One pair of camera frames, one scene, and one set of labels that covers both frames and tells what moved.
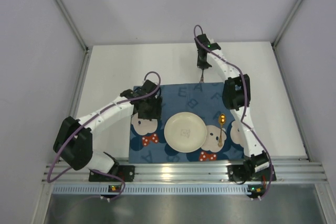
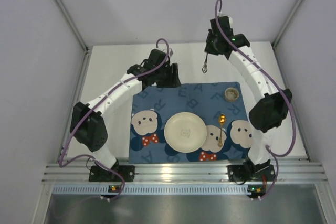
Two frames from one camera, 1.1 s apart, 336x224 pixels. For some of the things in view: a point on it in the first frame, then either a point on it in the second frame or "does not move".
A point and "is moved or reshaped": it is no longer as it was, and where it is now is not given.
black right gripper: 203,64 → 211,46
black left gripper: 149,114 → 169,76
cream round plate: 185,132 does not move
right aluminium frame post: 295,9 does not move
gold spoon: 222,118 does not move
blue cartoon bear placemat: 223,141 does not move
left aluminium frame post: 65,9 does not move
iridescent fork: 202,77 is moved or reshaped
